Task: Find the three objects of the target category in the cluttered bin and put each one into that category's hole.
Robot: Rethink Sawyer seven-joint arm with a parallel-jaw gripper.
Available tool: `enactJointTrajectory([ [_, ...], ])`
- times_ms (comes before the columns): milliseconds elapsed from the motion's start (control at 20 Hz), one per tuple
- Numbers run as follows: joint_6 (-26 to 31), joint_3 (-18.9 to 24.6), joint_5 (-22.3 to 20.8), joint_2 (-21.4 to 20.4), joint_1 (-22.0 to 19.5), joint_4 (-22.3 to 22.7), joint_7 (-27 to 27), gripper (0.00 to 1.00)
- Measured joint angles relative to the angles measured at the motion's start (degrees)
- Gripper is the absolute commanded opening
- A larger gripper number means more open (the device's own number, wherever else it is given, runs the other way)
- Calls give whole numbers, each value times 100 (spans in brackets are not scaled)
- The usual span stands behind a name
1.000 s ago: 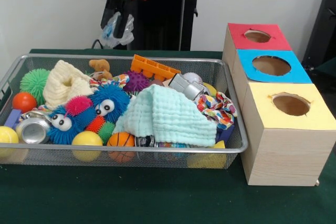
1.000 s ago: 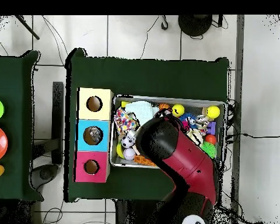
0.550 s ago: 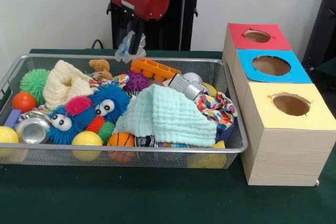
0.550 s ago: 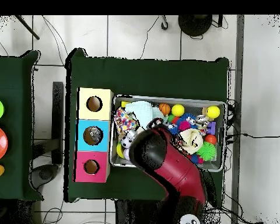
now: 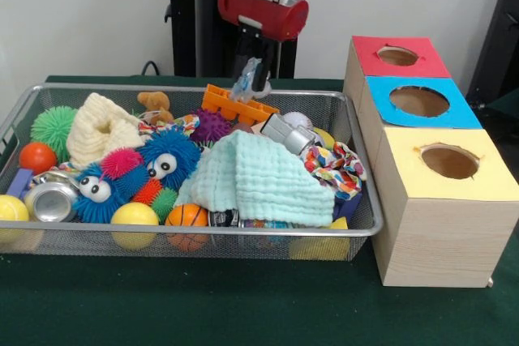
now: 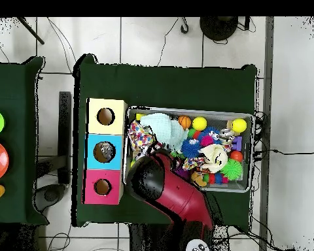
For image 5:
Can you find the large green spiky ball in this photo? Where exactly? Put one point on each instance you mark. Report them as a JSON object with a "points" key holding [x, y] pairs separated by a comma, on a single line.
{"points": [[52, 127]]}

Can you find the yellow ball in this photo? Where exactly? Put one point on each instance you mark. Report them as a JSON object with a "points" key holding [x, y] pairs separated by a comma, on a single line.
{"points": [[134, 216]]}

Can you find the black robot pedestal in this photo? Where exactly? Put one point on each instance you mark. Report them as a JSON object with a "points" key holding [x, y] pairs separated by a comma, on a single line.
{"points": [[194, 38]]}

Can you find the small basketball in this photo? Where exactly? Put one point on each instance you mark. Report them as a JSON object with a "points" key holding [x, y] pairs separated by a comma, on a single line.
{"points": [[187, 216]]}

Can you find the orange plastic tray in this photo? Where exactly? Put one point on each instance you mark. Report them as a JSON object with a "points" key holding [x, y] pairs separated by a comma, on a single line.
{"points": [[235, 105]]}

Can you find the blue spiky toy with eyes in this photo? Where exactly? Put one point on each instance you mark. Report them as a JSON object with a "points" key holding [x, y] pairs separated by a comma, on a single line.
{"points": [[166, 155], [97, 196]]}

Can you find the clear crinkled plastic bag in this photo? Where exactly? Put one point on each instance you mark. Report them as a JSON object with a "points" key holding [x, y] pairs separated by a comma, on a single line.
{"points": [[247, 78]]}

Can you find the cream muslin cloth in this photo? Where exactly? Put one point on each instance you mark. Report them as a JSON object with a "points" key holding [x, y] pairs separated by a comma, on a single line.
{"points": [[101, 131]]}

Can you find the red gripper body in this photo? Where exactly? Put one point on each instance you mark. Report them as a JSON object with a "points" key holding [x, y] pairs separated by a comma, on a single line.
{"points": [[263, 11]]}

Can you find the polka dot crumpled wrapper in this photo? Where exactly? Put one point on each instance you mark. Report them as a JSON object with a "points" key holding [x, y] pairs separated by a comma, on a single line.
{"points": [[336, 167]]}

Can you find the black chair back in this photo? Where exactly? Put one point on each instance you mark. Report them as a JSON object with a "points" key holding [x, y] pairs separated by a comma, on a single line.
{"points": [[500, 38]]}

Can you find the silver mesh bin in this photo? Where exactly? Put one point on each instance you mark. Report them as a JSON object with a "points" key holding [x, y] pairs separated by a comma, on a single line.
{"points": [[357, 200]]}

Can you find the wooden three-hole box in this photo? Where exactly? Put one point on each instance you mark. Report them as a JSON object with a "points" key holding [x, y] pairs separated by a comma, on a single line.
{"points": [[438, 240]]}

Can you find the crushed silver drink can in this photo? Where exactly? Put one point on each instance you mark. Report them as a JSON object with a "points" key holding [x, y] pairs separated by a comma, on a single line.
{"points": [[50, 202]]}

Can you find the mint muslin cloth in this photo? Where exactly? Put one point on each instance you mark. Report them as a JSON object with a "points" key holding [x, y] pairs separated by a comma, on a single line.
{"points": [[259, 184]]}

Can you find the dark green tablecloth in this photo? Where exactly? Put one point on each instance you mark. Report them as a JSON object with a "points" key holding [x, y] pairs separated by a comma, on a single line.
{"points": [[243, 305]]}

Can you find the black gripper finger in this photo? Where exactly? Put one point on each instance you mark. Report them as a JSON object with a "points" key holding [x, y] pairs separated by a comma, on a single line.
{"points": [[245, 52], [267, 66]]}

